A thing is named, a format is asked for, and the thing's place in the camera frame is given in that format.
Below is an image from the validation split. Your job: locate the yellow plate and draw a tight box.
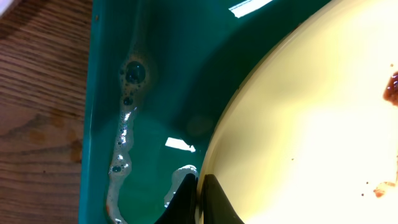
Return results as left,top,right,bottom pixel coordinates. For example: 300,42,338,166
201,0,397,223

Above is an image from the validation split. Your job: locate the teal plastic tray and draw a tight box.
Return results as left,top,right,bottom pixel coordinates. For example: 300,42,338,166
78,0,326,223

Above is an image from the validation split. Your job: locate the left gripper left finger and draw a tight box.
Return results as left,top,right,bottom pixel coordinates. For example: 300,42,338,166
155,174,197,224

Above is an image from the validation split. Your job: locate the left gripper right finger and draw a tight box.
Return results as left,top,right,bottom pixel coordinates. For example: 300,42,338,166
201,174,244,224

